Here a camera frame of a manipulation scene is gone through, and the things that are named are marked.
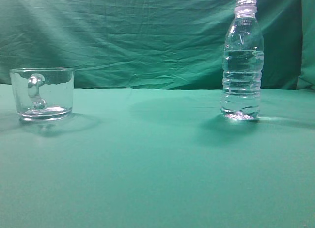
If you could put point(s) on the clear plastic water bottle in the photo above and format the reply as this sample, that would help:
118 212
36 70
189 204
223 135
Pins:
243 61

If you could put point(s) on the green table cloth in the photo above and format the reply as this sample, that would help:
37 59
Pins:
159 159

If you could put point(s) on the green backdrop cloth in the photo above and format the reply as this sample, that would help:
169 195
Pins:
156 44

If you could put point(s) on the clear glass mug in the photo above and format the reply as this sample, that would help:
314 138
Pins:
43 93

